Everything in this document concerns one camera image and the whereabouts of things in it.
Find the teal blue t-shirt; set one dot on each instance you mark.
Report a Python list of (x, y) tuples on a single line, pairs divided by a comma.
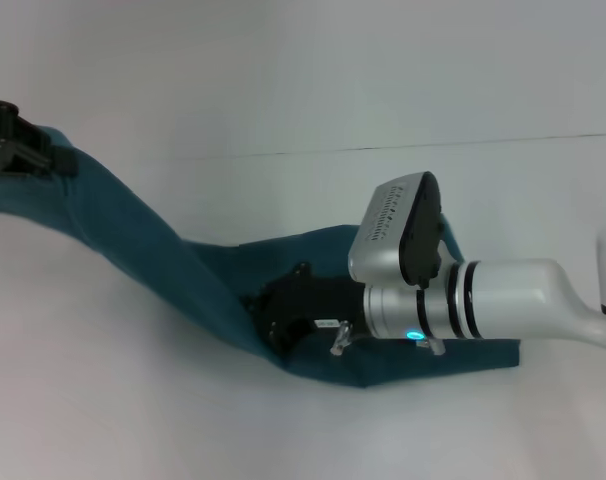
[(158, 260)]

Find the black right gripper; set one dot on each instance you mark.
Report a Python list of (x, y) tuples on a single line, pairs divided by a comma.
[(313, 300)]

